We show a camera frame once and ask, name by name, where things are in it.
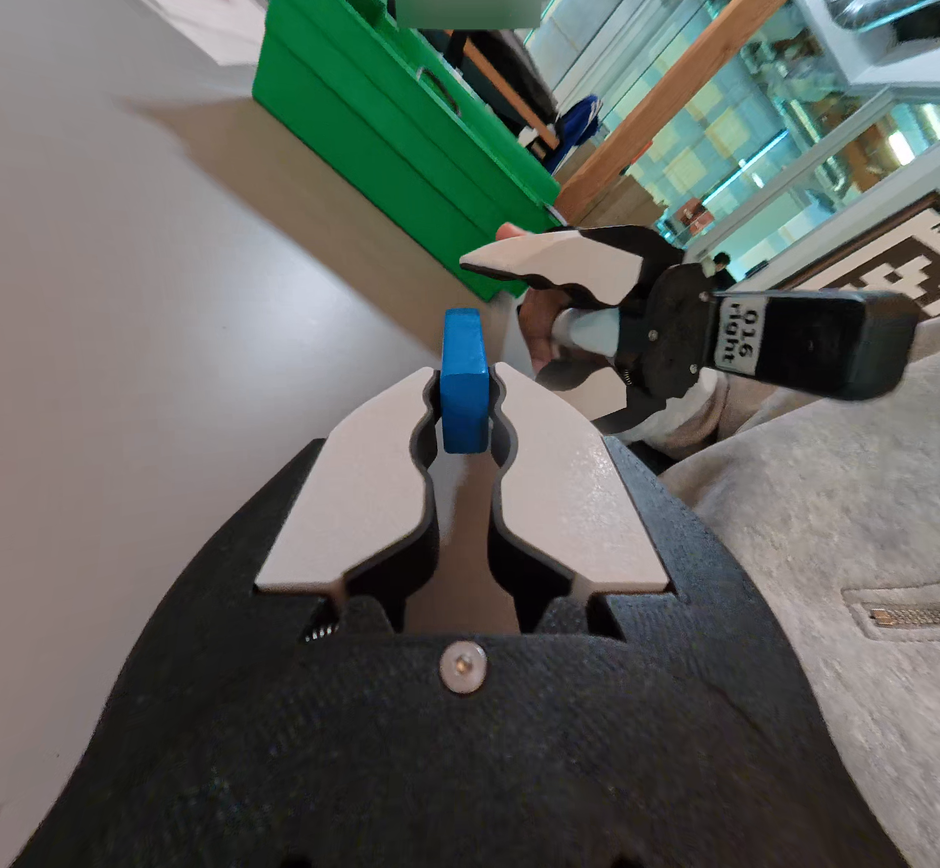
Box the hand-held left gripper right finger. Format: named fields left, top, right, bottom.
left=488, top=360, right=672, bottom=635

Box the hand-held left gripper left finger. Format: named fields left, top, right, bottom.
left=253, top=366, right=444, bottom=635

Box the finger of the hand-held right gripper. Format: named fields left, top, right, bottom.
left=536, top=360, right=667, bottom=437
left=459, top=225, right=682, bottom=306

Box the blue wooden block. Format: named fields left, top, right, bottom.
left=439, top=307, right=492, bottom=455

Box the green plastic bin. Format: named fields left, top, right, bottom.
left=252, top=0, right=565, bottom=305

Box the person's right hand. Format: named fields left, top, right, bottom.
left=495, top=222, right=588, bottom=378

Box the framed marker sign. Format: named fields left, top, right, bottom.
left=789, top=192, right=940, bottom=320

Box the blue jacket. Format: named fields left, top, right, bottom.
left=542, top=94, right=605, bottom=175

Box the wooden desk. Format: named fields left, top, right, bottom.
left=441, top=29, right=561, bottom=151

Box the black cable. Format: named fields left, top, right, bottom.
left=416, top=66, right=461, bottom=118

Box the wooden post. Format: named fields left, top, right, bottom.
left=552, top=0, right=859, bottom=224

